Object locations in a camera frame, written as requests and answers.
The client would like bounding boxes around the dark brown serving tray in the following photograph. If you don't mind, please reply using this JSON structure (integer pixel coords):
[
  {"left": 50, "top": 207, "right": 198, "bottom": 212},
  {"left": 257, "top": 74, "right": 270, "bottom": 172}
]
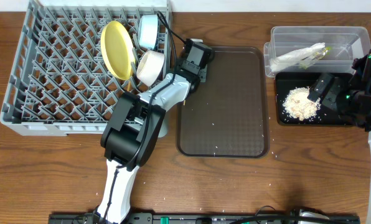
[{"left": 176, "top": 47, "right": 270, "bottom": 159}]

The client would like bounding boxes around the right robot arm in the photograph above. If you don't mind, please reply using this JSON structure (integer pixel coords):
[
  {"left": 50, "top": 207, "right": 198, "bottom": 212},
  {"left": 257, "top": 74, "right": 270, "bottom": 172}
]
[{"left": 308, "top": 49, "right": 371, "bottom": 223}]

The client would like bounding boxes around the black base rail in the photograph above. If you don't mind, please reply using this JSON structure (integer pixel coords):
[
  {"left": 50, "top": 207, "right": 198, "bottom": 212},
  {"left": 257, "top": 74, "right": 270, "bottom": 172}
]
[{"left": 48, "top": 205, "right": 360, "bottom": 224}]

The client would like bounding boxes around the pink white bowl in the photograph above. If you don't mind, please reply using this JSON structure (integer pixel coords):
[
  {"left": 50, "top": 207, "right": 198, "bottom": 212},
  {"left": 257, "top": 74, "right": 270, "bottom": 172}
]
[{"left": 136, "top": 50, "right": 165, "bottom": 86}]

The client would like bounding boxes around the grey plastic dish rack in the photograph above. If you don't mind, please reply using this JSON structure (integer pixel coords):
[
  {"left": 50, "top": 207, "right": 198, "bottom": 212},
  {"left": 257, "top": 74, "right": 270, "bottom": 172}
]
[{"left": 0, "top": 1, "right": 172, "bottom": 136}]

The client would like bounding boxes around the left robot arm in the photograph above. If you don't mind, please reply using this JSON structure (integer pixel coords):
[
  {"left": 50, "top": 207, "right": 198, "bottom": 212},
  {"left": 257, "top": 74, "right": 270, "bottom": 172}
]
[{"left": 93, "top": 39, "right": 215, "bottom": 223}]

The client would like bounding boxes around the blue bowl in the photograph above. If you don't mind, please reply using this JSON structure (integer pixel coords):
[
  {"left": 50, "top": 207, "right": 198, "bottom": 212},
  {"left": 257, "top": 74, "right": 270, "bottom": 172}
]
[{"left": 138, "top": 14, "right": 159, "bottom": 50}]

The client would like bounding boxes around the rice food waste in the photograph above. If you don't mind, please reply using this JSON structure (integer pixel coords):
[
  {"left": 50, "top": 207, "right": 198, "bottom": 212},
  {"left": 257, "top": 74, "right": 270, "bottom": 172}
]
[{"left": 283, "top": 87, "right": 321, "bottom": 121}]

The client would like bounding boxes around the clear plastic bin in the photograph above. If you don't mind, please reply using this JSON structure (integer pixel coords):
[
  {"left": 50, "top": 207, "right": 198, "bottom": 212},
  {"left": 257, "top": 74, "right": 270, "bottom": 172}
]
[{"left": 264, "top": 26, "right": 371, "bottom": 78}]

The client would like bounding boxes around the wooden chopstick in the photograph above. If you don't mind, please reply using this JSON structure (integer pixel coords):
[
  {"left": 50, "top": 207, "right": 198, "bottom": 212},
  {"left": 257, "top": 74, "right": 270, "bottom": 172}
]
[{"left": 126, "top": 80, "right": 131, "bottom": 91}]

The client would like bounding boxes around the green snack packet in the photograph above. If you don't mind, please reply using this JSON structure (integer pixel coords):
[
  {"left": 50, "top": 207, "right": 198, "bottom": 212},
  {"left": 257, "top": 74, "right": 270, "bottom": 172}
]
[{"left": 299, "top": 47, "right": 332, "bottom": 70}]

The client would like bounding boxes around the yellow round plate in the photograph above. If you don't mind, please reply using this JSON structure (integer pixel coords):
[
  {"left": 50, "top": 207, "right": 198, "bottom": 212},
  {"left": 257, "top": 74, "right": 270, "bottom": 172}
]
[{"left": 100, "top": 21, "right": 136, "bottom": 80}]

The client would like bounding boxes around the black waste tray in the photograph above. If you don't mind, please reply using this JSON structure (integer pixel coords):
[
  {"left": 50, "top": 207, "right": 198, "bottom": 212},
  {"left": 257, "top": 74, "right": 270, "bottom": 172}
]
[{"left": 275, "top": 72, "right": 364, "bottom": 127}]

